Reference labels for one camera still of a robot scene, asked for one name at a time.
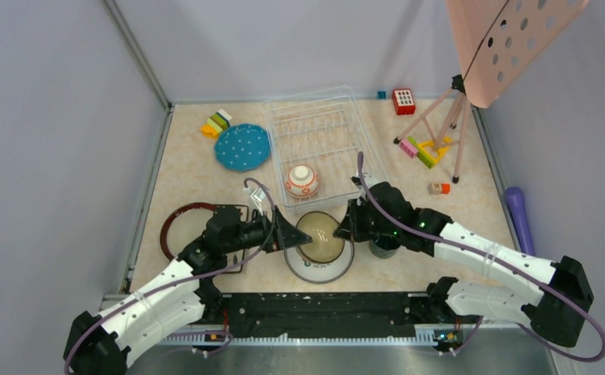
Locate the brown flower glazed bowl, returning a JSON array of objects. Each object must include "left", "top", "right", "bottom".
[{"left": 297, "top": 211, "right": 344, "bottom": 264}]

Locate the square leaf patterned plate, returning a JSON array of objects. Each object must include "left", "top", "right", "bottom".
[{"left": 226, "top": 205, "right": 251, "bottom": 274}]

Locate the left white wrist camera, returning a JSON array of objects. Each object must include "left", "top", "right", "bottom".
[{"left": 244, "top": 187, "right": 267, "bottom": 213}]

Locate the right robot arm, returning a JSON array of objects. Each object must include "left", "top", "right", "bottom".
[{"left": 334, "top": 177, "right": 593, "bottom": 348}]

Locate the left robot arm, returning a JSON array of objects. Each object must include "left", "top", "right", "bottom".
[{"left": 63, "top": 205, "right": 312, "bottom": 374}]

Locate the yellow toy frame block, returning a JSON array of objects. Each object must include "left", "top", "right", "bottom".
[{"left": 419, "top": 141, "right": 450, "bottom": 164}]

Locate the pink toy block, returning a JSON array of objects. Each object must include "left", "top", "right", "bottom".
[{"left": 399, "top": 139, "right": 418, "bottom": 159}]

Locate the dark green mug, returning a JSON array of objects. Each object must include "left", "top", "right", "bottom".
[{"left": 368, "top": 241, "right": 400, "bottom": 259}]

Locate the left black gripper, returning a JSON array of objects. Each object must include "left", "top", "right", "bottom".
[{"left": 223, "top": 205, "right": 311, "bottom": 253}]

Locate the white wire dish rack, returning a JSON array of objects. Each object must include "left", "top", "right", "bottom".
[{"left": 263, "top": 85, "right": 386, "bottom": 213}]

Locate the orange patterned white bowl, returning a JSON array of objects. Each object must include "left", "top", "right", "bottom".
[{"left": 284, "top": 164, "right": 319, "bottom": 198}]

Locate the pink perforated music stand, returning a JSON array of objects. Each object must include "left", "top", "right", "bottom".
[{"left": 393, "top": 0, "right": 589, "bottom": 184}]

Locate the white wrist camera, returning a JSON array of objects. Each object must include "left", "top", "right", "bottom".
[
  {"left": 358, "top": 173, "right": 382, "bottom": 189},
  {"left": 244, "top": 187, "right": 267, "bottom": 213}
]

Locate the purple handle tool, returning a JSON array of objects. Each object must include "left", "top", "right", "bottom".
[{"left": 504, "top": 187, "right": 536, "bottom": 256}]

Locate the teal polka dot plate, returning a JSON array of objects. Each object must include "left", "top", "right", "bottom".
[{"left": 214, "top": 123, "right": 271, "bottom": 172}]

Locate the green toy block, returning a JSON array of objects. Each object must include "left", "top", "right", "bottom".
[{"left": 407, "top": 137, "right": 436, "bottom": 169}]

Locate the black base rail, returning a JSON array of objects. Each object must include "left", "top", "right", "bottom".
[{"left": 199, "top": 292, "right": 477, "bottom": 339}]

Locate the colourful block stack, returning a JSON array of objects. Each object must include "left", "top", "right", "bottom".
[{"left": 200, "top": 109, "right": 233, "bottom": 138}]

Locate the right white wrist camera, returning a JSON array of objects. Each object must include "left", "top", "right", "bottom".
[{"left": 358, "top": 173, "right": 382, "bottom": 189}]

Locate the red rimmed round plate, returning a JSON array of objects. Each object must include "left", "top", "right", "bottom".
[{"left": 159, "top": 202, "right": 216, "bottom": 261}]

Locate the white plate with characters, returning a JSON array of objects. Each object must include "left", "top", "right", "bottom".
[{"left": 284, "top": 242, "right": 354, "bottom": 284}]

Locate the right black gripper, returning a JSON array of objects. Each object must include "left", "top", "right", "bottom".
[{"left": 335, "top": 197, "right": 399, "bottom": 242}]

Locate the red white toy block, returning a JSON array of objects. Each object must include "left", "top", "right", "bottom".
[{"left": 391, "top": 87, "right": 416, "bottom": 116}]

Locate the orange wooden toy block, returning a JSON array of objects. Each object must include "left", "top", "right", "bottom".
[{"left": 428, "top": 182, "right": 451, "bottom": 195}]

